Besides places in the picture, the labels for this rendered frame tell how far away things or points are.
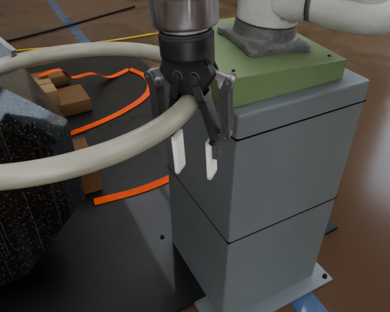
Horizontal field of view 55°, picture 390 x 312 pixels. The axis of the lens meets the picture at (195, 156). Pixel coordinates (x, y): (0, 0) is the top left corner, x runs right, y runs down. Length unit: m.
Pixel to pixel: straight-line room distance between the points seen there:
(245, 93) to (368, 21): 0.28
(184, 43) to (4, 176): 0.26
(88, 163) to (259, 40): 0.61
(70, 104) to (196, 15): 2.02
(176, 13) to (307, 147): 0.62
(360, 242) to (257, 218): 0.75
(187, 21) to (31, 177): 0.25
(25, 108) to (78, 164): 0.77
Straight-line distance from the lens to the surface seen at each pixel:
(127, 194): 1.80
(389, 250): 1.75
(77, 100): 2.47
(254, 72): 0.84
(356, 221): 1.81
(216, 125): 0.57
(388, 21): 0.88
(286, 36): 0.97
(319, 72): 0.96
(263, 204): 1.04
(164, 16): 0.49
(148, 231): 1.62
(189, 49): 0.50
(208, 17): 0.49
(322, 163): 1.10
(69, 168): 0.45
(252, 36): 0.95
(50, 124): 1.23
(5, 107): 1.17
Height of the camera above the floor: 1.21
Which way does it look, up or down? 36 degrees down
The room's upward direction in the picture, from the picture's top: straight up
